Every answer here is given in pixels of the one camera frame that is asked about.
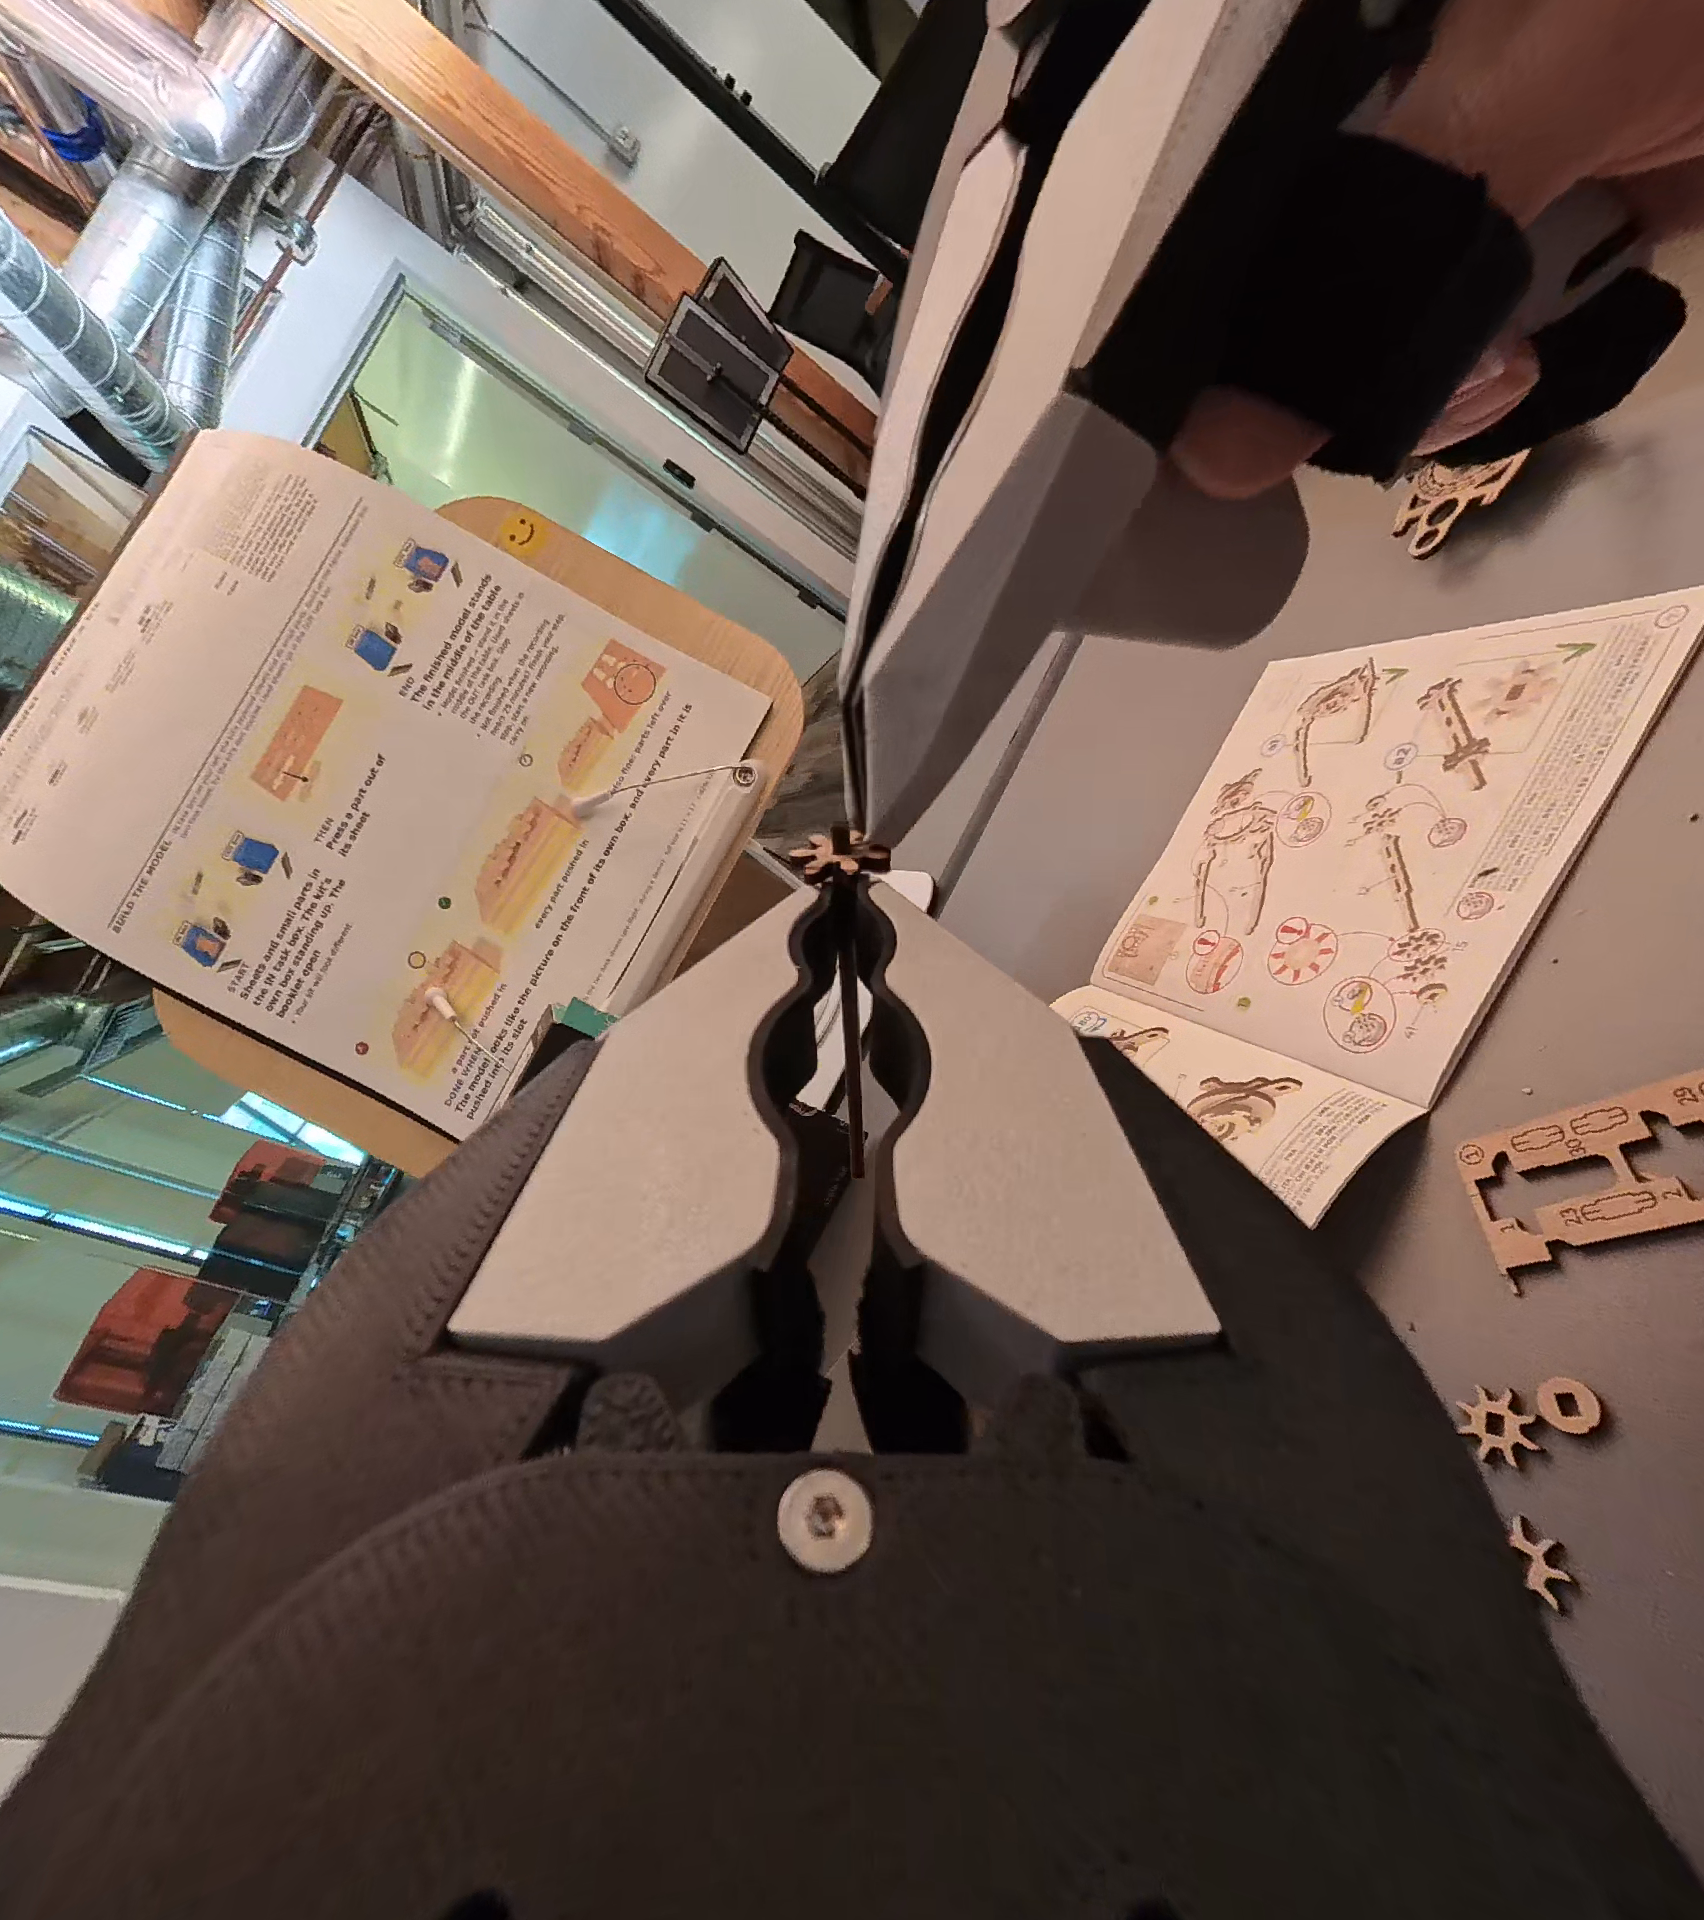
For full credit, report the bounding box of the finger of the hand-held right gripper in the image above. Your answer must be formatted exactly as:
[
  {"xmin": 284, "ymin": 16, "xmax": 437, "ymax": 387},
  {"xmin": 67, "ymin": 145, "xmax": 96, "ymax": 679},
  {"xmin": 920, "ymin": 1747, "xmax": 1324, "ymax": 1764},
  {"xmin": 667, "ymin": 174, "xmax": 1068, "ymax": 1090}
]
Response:
[
  {"xmin": 847, "ymin": 132, "xmax": 1319, "ymax": 847},
  {"xmin": 836, "ymin": 0, "xmax": 1042, "ymax": 722}
]

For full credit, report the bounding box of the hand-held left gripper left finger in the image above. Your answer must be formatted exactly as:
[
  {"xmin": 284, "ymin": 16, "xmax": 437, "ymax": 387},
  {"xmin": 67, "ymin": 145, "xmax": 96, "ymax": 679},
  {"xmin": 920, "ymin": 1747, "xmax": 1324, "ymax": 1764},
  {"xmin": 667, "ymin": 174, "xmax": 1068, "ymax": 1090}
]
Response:
[{"xmin": 445, "ymin": 884, "xmax": 853, "ymax": 1450}]

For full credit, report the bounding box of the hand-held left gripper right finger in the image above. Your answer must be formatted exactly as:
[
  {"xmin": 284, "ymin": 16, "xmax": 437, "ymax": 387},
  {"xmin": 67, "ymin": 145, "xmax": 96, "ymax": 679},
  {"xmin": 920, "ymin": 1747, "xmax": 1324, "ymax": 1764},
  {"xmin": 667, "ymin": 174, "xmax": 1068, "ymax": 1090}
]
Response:
[{"xmin": 855, "ymin": 884, "xmax": 1230, "ymax": 1450}]

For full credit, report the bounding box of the thin dark wooden axle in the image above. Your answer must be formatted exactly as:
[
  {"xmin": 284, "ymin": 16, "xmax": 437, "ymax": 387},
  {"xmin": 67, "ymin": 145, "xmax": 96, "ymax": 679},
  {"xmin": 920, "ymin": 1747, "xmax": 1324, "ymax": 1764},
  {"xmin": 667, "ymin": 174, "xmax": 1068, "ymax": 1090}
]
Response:
[{"xmin": 836, "ymin": 822, "xmax": 871, "ymax": 1182}]

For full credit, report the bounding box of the small wooden gear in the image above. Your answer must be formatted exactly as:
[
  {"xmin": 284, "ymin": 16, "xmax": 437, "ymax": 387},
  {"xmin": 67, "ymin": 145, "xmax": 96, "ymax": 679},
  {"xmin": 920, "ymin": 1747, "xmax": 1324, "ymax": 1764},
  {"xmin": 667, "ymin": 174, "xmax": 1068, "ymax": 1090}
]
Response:
[
  {"xmin": 1503, "ymin": 1515, "xmax": 1577, "ymax": 1615},
  {"xmin": 1456, "ymin": 1387, "xmax": 1548, "ymax": 1471},
  {"xmin": 785, "ymin": 829, "xmax": 891, "ymax": 890}
]

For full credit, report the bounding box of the flat wooden model part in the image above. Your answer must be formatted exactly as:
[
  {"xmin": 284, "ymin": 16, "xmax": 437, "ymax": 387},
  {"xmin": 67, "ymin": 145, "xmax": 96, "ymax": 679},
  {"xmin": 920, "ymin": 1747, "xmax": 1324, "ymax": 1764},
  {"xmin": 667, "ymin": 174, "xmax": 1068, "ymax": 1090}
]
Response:
[{"xmin": 1392, "ymin": 446, "xmax": 1532, "ymax": 563}]

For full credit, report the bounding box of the person's right hand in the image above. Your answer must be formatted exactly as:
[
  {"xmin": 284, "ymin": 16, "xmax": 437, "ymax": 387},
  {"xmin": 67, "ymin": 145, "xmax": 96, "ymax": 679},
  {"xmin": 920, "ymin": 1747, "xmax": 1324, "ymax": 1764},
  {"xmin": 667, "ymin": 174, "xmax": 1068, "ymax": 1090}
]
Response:
[{"xmin": 1169, "ymin": 0, "xmax": 1704, "ymax": 500}]

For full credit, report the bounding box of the black framed panel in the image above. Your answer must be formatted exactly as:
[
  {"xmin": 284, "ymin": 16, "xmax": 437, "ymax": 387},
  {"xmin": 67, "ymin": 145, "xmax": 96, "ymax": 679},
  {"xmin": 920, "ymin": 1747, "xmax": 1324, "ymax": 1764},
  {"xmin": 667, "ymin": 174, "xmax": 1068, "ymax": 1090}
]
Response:
[{"xmin": 641, "ymin": 263, "xmax": 798, "ymax": 457}]

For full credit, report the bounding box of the wooden display board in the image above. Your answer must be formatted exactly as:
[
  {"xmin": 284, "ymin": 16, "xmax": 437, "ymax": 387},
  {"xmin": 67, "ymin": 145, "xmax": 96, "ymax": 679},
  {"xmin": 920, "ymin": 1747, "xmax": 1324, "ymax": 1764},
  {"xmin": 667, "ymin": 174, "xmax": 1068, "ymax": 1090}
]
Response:
[{"xmin": 153, "ymin": 494, "xmax": 809, "ymax": 1182}]

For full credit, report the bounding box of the small plywood sheet fragment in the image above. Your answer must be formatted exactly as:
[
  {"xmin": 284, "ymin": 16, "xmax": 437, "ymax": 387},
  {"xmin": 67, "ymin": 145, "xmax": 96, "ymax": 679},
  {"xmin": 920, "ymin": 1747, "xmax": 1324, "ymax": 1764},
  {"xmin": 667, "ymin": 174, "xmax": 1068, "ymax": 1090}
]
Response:
[{"xmin": 1454, "ymin": 1035, "xmax": 1704, "ymax": 1297}]

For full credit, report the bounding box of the wooden ceiling beam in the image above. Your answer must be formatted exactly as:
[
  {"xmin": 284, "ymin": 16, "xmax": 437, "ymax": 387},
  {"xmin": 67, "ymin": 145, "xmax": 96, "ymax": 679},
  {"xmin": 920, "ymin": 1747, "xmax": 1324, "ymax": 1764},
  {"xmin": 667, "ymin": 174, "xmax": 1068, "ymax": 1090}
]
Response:
[{"xmin": 251, "ymin": 0, "xmax": 884, "ymax": 453}]

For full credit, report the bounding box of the assembly instruction booklet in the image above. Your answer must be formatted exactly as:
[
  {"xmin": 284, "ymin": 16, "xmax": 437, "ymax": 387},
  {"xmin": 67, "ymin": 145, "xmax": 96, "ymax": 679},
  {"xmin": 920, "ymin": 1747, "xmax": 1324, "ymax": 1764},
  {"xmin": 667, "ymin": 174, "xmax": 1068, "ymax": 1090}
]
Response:
[{"xmin": 1053, "ymin": 582, "xmax": 1704, "ymax": 1232}]

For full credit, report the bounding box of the printed instruction sheet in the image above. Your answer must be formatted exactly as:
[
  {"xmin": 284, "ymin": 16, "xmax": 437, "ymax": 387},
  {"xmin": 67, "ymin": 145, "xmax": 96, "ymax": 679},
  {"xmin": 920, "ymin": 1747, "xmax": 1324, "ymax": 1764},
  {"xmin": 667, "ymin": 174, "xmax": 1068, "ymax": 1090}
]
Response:
[{"xmin": 0, "ymin": 426, "xmax": 779, "ymax": 1130}]

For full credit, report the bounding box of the silver ventilation duct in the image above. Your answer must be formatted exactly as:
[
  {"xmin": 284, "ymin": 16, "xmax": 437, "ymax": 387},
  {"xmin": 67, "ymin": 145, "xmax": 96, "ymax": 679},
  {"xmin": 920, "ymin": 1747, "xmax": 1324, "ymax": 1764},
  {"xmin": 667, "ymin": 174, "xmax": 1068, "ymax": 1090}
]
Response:
[
  {"xmin": 0, "ymin": 142, "xmax": 202, "ymax": 470},
  {"xmin": 0, "ymin": 0, "xmax": 335, "ymax": 174}
]

